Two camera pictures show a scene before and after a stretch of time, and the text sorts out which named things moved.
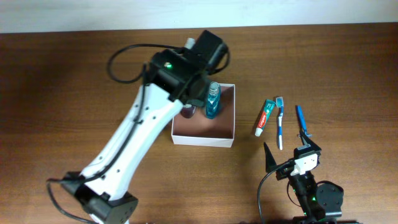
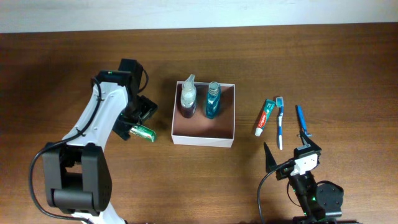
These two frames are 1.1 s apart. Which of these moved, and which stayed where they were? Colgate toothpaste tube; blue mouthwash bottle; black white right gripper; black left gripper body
Moved: black left gripper body
Stayed: Colgate toothpaste tube; blue mouthwash bottle; black white right gripper
